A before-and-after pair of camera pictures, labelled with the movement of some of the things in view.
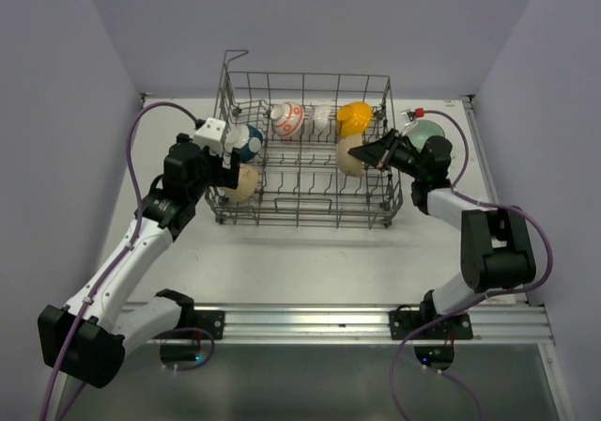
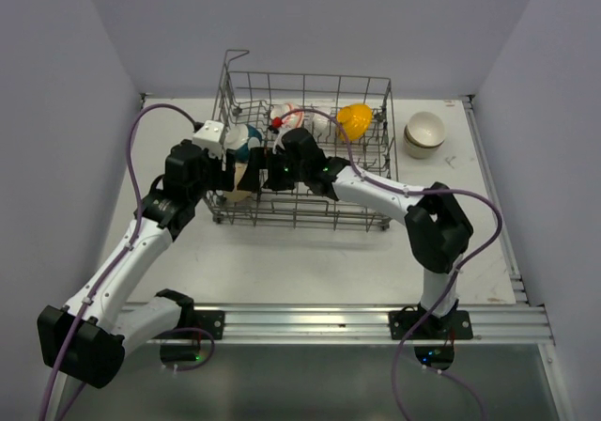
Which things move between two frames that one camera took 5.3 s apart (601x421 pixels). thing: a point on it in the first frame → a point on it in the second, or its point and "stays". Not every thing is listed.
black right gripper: [380, 152] → [262, 158]
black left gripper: [225, 177] stays
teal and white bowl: [248, 139] stays
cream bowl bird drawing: [248, 180] stays
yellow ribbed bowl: [354, 118] stays
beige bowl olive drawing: [350, 163] → [425, 130]
